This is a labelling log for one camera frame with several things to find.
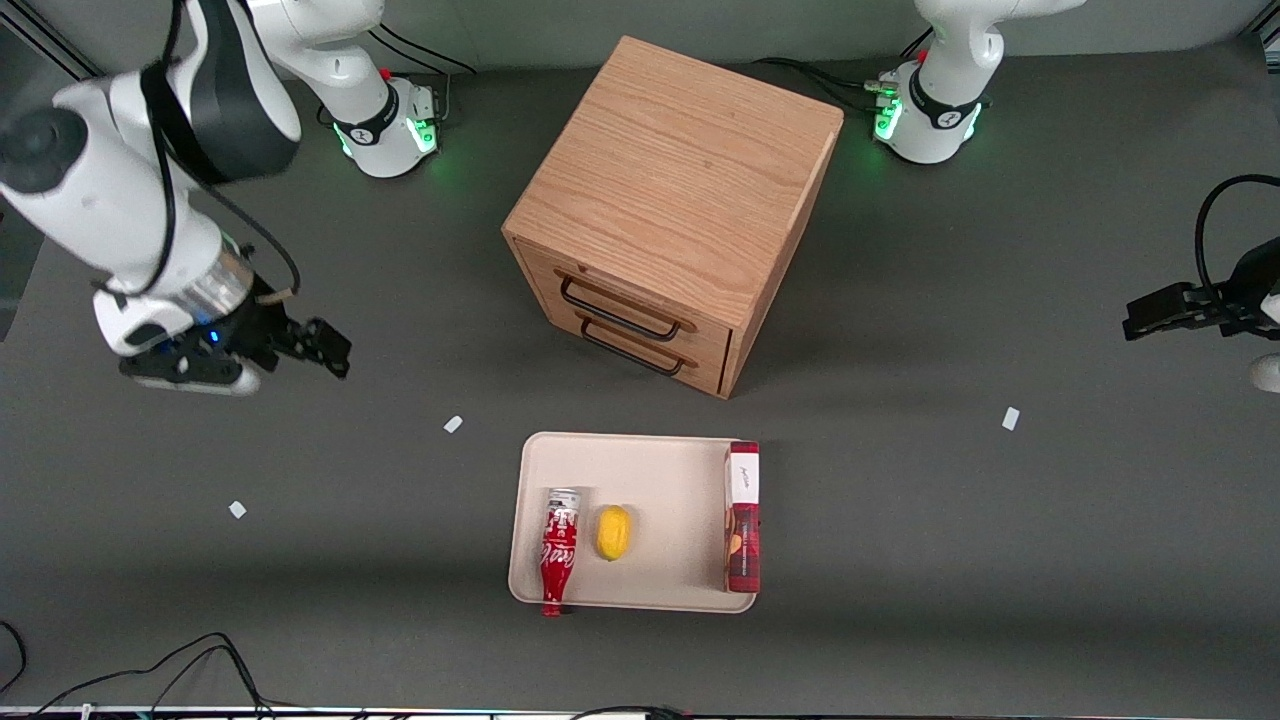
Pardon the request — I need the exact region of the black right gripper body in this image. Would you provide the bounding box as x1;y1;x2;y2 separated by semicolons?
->
150;298;307;387

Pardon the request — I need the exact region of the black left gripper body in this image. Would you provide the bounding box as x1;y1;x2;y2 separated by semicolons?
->
1195;238;1280;339

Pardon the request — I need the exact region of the red coke bottle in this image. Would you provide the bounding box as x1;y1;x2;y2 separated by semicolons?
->
540;487;583;618

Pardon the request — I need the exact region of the beige plastic tray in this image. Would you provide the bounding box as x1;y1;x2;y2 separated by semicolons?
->
507;431;761;614

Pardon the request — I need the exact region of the yellow lemon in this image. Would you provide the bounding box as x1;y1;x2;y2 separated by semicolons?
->
596;505;633;563

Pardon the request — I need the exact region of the wooden drawer front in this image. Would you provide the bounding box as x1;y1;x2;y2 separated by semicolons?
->
545;300;731;398
515;240;736;366

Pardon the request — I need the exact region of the wooden drawer cabinet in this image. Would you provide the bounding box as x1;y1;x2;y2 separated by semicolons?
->
502;36;844;400

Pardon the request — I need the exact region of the red snack box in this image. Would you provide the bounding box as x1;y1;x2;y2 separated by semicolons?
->
724;440;762;595

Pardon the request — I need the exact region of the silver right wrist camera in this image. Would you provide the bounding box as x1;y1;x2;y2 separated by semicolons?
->
119;355;264;399

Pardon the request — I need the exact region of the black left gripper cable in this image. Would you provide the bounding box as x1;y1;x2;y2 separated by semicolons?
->
1194;174;1280;293

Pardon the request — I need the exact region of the black cable along right arm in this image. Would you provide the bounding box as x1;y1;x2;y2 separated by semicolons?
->
95;0;303;301

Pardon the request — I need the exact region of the black metal drawer handle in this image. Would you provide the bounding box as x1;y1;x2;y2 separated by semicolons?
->
559;275;684;342
579;318;690;378

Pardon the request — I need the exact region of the black floor cable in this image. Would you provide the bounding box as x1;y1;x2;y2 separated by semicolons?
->
570;704;693;720
148;645;263;717
30;632;273;717
0;620;27;694

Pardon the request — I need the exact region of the black right arm base cable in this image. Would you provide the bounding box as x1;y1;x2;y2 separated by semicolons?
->
318;22;477;129

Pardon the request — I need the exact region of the black arm base cable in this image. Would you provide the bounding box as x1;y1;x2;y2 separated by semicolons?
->
318;22;477;129
752;28;936;113

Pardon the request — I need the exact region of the black left arm base cable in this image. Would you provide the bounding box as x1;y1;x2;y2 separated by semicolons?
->
752;28;936;113

